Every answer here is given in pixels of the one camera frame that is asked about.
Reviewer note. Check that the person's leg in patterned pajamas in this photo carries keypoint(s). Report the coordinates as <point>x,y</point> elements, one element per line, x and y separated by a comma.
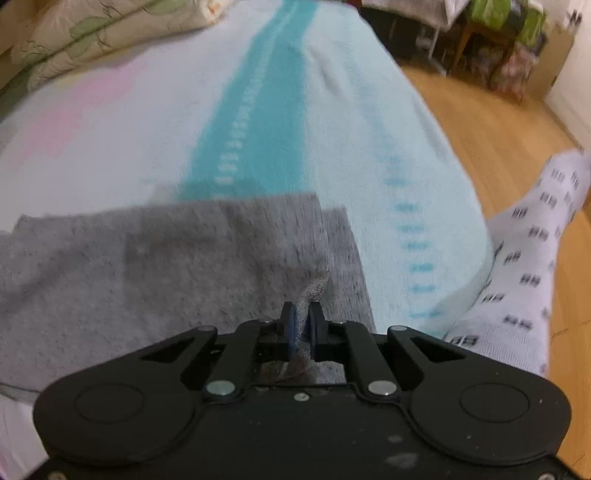
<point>521,258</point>

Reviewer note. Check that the pastel flower print blanket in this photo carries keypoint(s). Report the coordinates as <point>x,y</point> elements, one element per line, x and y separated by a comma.
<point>332,138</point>

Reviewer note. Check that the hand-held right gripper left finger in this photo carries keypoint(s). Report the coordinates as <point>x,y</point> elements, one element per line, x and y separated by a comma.
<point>288,333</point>

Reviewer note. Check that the pile of colourful bags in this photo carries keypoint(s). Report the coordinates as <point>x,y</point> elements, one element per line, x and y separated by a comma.
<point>508,27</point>

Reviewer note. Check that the grey pants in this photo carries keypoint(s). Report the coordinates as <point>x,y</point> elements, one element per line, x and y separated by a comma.
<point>138,277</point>

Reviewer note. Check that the floral cream pillow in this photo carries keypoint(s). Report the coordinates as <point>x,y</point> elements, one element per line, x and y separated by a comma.
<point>106,32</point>

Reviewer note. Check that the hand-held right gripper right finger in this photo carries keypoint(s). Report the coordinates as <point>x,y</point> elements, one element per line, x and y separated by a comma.
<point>316,333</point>

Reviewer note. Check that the cardboard box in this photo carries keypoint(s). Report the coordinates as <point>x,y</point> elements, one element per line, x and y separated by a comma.
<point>551,64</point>

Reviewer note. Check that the wooden stool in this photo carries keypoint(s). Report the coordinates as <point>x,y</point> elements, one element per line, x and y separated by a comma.
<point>482,44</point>

